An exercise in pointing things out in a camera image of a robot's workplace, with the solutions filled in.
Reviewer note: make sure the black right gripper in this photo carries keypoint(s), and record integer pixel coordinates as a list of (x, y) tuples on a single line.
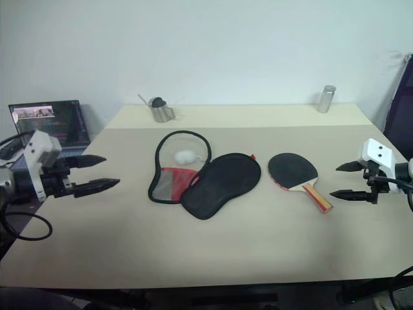
[(373, 184)]

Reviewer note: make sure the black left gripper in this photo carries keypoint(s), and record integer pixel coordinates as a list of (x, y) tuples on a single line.
[(58, 182)]

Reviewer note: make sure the black rubber table tennis paddle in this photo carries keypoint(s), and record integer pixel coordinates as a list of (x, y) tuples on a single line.
[(290, 169)]

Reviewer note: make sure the white ping pong ball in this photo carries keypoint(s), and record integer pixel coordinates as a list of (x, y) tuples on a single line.
[(185, 157)]

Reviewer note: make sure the black red paddle case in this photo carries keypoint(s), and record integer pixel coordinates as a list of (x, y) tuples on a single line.
[(222, 184)]

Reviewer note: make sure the open laptop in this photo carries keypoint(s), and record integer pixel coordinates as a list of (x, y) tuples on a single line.
[(51, 122)]

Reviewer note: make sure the steel cylinder canister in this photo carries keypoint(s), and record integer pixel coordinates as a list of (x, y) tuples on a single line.
[(325, 99)]

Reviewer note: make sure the black chair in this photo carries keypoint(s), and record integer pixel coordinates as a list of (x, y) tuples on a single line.
[(400, 109)]

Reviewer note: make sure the thin stick in pitcher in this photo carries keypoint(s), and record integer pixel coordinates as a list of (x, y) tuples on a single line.
[(143, 99)]

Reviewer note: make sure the steel pitcher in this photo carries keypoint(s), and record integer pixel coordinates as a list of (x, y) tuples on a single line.
[(162, 113)]

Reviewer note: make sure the black object in pitcher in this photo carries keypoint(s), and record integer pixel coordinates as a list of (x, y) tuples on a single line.
[(158, 102)]

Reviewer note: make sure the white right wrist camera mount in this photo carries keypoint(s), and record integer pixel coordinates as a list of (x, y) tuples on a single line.
[(379, 155)]

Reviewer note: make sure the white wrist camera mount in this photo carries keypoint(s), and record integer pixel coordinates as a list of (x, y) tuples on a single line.
[(40, 147), (379, 155)]

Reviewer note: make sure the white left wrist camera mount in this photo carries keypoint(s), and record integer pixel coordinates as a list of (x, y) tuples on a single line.
[(40, 147)]

